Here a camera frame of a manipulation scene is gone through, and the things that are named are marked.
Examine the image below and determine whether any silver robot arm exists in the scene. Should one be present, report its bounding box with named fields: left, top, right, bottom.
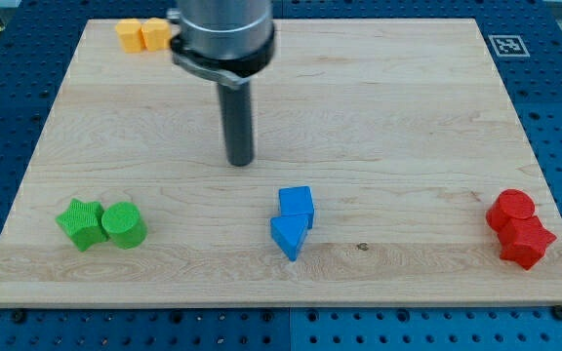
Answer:
left=167, top=0, right=275, bottom=91

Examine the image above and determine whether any blue cube block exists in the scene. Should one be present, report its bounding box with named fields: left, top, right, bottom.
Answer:
left=278, top=185, right=315, bottom=229

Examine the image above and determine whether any blue triangle block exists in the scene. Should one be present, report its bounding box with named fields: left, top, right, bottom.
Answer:
left=270, top=214, right=309, bottom=261

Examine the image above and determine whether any yellow cube block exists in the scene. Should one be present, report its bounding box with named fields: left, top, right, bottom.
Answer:
left=114, top=19, right=145, bottom=54

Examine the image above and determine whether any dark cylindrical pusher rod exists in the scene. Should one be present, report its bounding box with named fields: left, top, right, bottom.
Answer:
left=217, top=82, right=255, bottom=167

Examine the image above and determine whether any wooden board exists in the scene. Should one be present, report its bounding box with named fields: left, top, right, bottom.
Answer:
left=0, top=19, right=562, bottom=309

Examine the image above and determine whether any green cylinder block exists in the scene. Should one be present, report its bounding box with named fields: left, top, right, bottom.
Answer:
left=100, top=202, right=147, bottom=250

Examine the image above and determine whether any yellow hexagon block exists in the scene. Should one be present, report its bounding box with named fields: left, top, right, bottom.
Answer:
left=141, top=18, right=172, bottom=52

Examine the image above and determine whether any green star block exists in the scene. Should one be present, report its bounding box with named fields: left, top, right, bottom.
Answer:
left=56, top=198, right=109, bottom=252

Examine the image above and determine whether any red cylinder block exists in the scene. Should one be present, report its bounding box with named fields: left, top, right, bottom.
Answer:
left=485, top=189, right=536, bottom=231

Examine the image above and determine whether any red star block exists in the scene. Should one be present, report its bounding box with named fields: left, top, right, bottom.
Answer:
left=498, top=216, right=557, bottom=270

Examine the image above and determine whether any white fiducial marker tag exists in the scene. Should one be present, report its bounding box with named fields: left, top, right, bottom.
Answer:
left=489, top=34, right=530, bottom=58

